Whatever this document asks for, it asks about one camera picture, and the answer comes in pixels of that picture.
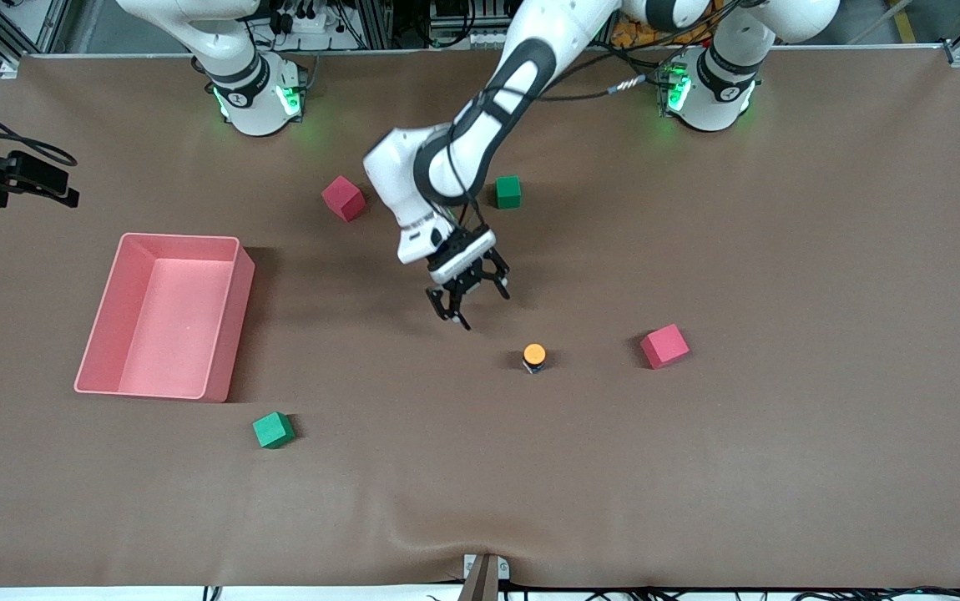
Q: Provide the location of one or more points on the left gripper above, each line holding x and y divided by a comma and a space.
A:
469, 283

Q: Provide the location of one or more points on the orange push button switch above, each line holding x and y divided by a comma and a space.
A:
534, 353

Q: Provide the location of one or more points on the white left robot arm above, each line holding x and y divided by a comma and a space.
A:
551, 21

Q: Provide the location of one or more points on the green foam cube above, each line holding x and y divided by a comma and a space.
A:
509, 192
273, 430

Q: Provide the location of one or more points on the red foam cube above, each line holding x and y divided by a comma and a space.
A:
342, 198
664, 346

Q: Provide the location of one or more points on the brown table cover mat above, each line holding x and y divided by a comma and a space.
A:
447, 467

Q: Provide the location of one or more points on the pink plastic tray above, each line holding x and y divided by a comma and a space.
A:
171, 317

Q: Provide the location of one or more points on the orange packets pile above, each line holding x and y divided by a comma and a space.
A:
626, 35

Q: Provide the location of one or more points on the white power strip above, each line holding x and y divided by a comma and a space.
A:
305, 23

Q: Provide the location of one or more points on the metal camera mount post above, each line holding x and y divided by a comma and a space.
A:
482, 580

